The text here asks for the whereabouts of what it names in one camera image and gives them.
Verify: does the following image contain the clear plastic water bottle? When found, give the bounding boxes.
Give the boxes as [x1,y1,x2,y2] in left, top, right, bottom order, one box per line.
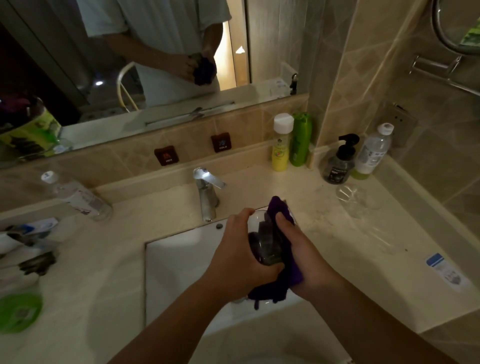
[41,170,113,222]

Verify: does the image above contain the person's right hand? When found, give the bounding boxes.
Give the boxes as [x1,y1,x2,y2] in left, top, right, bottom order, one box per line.
[275,212,343,302]

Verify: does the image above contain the person's left hand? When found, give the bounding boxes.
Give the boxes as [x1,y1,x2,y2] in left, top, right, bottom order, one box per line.
[202,208,285,302]

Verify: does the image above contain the white toiletry tube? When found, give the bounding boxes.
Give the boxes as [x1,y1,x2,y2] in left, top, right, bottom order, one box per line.
[0,217,60,254]

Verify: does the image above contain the person's left forearm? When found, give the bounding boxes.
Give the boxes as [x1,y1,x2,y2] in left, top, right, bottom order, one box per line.
[108,278,235,364]

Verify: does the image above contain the green round lid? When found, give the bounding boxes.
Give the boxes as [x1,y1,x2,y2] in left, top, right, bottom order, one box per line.
[0,293,43,334]

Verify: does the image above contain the yellow bottle with white cap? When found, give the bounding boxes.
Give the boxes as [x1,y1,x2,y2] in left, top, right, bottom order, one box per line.
[271,113,295,172]

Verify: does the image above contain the wall power socket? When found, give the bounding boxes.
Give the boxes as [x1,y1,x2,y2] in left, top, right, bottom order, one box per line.
[379,102,419,148]

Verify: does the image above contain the clear bottle with white cap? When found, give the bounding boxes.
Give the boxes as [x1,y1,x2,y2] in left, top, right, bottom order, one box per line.
[350,122,395,181]

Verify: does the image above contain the clear drinking glass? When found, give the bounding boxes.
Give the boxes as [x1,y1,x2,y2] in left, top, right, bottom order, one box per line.
[247,209,297,266]
[335,184,383,220]

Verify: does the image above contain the brown cold label tile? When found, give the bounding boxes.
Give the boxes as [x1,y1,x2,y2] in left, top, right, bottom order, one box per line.
[211,132,232,153]

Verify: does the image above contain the brown hot label tile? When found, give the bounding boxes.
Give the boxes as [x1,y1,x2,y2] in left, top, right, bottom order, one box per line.
[154,145,179,167]

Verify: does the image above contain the dark pump soap dispenser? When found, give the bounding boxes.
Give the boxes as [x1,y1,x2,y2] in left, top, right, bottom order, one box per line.
[323,133,361,185]

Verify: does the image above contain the white toiletry packets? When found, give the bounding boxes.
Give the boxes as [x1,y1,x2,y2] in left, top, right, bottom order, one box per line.
[0,240,61,297]

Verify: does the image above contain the chrome towel rail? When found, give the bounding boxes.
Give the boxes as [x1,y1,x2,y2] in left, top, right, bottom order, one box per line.
[409,54,480,97]

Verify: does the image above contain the green shampoo bottle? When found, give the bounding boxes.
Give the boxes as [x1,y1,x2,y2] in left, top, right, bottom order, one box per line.
[289,112,313,167]

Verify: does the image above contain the clear empty drinking glass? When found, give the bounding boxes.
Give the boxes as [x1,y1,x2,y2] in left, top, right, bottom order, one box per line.
[335,184,383,220]

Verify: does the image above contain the chrome sink faucet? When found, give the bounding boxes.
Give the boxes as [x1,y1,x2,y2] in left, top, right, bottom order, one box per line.
[193,167,227,223]

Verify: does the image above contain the person's right forearm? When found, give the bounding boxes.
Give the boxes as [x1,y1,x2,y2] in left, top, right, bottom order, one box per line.
[300,277,460,364]

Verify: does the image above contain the round chrome wall mirror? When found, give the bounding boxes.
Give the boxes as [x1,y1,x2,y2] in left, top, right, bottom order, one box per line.
[430,0,480,56]

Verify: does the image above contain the white sink basin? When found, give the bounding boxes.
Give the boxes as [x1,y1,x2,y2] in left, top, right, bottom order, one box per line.
[144,206,312,338]

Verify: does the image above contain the purple cleaning cloth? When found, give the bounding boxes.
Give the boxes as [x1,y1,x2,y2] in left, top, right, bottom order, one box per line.
[247,196,304,310]

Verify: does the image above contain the white and blue sachet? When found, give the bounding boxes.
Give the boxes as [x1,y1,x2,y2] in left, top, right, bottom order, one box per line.
[425,253,471,292]

